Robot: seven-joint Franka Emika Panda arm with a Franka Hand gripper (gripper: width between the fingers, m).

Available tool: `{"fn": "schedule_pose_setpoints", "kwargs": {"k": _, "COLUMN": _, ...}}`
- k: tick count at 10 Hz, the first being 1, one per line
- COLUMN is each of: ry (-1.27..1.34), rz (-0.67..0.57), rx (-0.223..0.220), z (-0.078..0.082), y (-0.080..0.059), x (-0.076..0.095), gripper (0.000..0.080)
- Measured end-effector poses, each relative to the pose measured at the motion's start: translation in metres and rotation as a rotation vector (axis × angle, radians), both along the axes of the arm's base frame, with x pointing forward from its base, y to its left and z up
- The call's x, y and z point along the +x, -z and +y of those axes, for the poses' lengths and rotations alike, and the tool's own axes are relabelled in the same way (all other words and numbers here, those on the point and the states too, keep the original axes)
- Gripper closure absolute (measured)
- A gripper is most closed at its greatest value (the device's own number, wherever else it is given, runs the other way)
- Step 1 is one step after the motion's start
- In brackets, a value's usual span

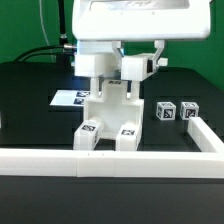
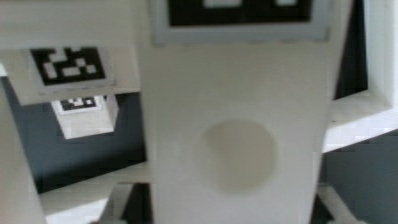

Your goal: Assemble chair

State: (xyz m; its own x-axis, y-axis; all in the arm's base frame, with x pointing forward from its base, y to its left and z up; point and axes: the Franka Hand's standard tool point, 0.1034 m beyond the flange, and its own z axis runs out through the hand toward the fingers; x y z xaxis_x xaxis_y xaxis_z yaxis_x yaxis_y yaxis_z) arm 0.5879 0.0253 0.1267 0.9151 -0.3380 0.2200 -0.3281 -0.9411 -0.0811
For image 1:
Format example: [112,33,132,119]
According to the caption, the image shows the white chair back frame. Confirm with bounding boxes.
[73,40,168,101]

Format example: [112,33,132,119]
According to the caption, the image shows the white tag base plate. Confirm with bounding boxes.
[50,90,90,107]

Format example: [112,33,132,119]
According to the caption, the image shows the white tagged cube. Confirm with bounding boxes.
[180,102,199,120]
[156,102,176,121]

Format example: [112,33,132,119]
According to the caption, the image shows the white tagged cube left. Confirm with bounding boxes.
[156,102,176,121]

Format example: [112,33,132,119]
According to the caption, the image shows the white U-shaped obstacle fence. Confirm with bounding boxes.
[0,117,224,179]

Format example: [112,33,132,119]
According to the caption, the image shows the white tagged cube right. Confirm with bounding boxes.
[180,102,199,120]

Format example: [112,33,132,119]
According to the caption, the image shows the black cables with connector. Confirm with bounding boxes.
[13,0,78,63]

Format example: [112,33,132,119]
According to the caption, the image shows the white chair seat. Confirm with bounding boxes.
[84,80,144,139]

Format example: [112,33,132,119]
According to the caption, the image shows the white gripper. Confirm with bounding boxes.
[72,0,211,72]

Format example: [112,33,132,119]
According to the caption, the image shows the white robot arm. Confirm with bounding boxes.
[72,0,212,53]

